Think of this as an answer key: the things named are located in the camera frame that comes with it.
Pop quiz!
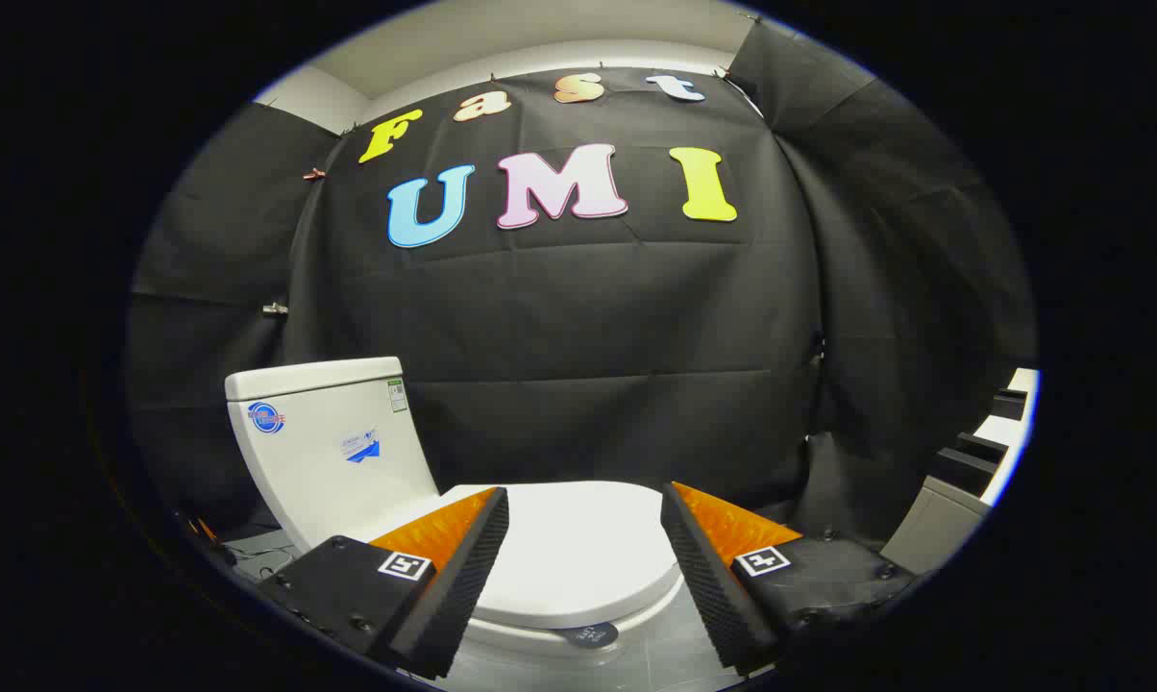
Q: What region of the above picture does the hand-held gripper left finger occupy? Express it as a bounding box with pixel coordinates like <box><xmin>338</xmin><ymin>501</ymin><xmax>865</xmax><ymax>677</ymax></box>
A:
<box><xmin>257</xmin><ymin>485</ymin><xmax>512</xmax><ymax>681</ymax></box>

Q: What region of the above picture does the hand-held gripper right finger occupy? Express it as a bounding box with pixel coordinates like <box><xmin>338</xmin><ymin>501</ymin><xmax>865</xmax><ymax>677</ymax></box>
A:
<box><xmin>660</xmin><ymin>481</ymin><xmax>921</xmax><ymax>676</ymax></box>

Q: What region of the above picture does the white toilet lid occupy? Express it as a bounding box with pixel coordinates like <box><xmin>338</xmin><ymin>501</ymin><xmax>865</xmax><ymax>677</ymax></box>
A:
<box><xmin>367</xmin><ymin>481</ymin><xmax>683</xmax><ymax>630</ymax></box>

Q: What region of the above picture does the black oval lid handle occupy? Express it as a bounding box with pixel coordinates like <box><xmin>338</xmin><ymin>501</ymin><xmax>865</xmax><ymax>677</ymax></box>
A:
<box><xmin>550</xmin><ymin>622</ymin><xmax>620</xmax><ymax>650</ymax></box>

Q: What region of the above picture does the white toilet tank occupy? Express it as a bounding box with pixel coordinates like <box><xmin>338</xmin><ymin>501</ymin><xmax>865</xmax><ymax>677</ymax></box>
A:
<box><xmin>225</xmin><ymin>357</ymin><xmax>440</xmax><ymax>554</ymax></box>

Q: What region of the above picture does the grey cabinet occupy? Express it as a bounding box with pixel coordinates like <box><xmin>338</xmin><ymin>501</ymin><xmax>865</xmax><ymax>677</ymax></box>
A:
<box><xmin>881</xmin><ymin>476</ymin><xmax>988</xmax><ymax>576</ymax></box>

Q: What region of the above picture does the black stepped rack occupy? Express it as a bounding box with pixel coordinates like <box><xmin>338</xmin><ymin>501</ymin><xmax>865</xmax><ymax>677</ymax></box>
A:
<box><xmin>924</xmin><ymin>384</ymin><xmax>1031</xmax><ymax>496</ymax></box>

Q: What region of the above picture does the black backdrop cloth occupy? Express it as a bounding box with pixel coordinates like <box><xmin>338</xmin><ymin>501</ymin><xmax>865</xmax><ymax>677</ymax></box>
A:
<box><xmin>125</xmin><ymin>19</ymin><xmax>1039</xmax><ymax>554</ymax></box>

